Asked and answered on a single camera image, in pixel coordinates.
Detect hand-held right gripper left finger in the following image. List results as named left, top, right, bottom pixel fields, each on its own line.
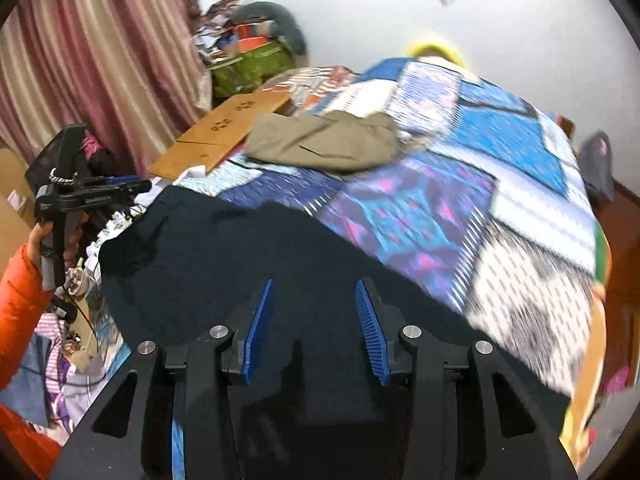
left=50, top=279, right=296, bottom=480

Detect dark navy pants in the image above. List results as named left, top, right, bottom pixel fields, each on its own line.
left=98, top=185, right=573, bottom=480

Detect pink striped curtain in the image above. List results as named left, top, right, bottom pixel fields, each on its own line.
left=0, top=0, right=213, bottom=181

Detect person's orange jacket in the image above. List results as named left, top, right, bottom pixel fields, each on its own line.
left=0, top=404, right=65, bottom=480

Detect khaki pants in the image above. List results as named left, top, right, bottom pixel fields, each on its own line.
left=243, top=111, right=401, bottom=174

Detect black mesh basket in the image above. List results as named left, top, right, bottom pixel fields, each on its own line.
left=24, top=132, right=93, bottom=196

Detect green printed bag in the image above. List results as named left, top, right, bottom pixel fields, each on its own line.
left=209, top=42, right=296, bottom=98

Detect yellow cloth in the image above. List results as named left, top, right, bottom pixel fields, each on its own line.
left=404, top=34, right=467, bottom=67

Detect person's left hand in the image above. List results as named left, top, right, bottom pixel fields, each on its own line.
left=27, top=211, right=90, bottom=273

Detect flat cardboard box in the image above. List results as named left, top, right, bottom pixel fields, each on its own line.
left=149, top=89, right=293, bottom=182

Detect dark grey pillow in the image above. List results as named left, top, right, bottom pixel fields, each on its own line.
left=235, top=1, right=308, bottom=57

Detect pile of mixed clothes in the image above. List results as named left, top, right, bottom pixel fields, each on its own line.
left=192, top=0, right=281, bottom=66

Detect grey backpack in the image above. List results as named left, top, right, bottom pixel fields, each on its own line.
left=577, top=130, right=617, bottom=207

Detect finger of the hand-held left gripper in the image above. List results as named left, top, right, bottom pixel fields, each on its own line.
left=91, top=174, right=143, bottom=186
left=120, top=180, right=153, bottom=207

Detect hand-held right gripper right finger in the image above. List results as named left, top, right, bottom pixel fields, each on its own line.
left=354, top=277, right=579, bottom=480

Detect small round bowl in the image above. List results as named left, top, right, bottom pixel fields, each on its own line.
left=64, top=267, right=96, bottom=297

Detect person's left forearm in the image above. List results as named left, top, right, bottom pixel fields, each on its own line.
left=0, top=244, right=57, bottom=392

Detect patchwork printed blanket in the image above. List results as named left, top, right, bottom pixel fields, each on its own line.
left=85, top=56, right=613, bottom=480

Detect blue denim cloth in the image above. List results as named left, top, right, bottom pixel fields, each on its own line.
left=0, top=331, right=57, bottom=427

